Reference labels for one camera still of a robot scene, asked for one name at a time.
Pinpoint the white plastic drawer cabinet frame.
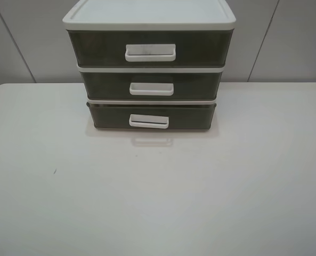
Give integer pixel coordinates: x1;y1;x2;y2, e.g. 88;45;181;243
62;0;237;132

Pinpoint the dark middle drawer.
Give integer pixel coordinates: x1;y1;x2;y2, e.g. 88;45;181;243
81;73;222;101

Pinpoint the dark drawer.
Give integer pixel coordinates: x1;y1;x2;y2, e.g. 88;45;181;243
68;30;233;68
87;103;216;130
81;73;222;101

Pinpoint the dark bottom drawer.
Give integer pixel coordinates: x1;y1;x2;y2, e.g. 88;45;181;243
87;103;216;130

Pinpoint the dark top drawer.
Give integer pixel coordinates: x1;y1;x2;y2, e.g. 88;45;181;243
68;30;233;68

